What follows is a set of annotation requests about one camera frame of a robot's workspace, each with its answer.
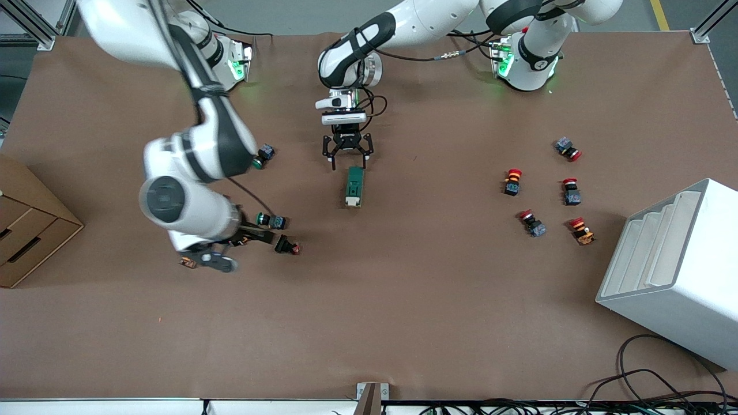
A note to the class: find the black selector switch orange block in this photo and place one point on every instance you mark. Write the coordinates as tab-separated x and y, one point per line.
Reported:
187	263

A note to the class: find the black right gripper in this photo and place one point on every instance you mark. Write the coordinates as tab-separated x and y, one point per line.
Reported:
251	232

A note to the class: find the red button black block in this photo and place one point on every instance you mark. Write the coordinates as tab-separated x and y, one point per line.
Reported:
512	185

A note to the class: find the brown cardboard box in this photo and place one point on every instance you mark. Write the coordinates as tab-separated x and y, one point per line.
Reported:
29	230

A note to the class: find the green push button blue block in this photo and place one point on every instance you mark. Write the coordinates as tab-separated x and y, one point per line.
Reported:
278	222
266	153

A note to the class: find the aluminium frame strut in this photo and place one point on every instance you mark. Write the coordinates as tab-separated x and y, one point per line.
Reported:
699	36
46	41

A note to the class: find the black switch red tip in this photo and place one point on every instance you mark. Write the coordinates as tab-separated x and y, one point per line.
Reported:
283	244

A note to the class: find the white stepped storage bin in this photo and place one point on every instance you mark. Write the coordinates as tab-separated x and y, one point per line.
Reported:
680	311

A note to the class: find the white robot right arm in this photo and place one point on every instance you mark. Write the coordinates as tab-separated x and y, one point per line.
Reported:
222	138

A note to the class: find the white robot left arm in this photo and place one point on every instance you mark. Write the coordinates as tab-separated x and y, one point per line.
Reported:
426	20

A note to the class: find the red push button grey block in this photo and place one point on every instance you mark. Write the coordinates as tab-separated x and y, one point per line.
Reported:
564	144
537	229
572	197

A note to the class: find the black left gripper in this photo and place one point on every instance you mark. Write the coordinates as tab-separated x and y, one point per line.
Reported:
346	138

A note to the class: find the aluminium profile post with bracket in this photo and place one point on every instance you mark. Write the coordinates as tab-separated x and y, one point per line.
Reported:
372	397

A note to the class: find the brown table mat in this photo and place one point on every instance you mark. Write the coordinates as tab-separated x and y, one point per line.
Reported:
403	300

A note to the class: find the red button orange block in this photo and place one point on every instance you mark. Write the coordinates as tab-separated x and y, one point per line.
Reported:
583	235

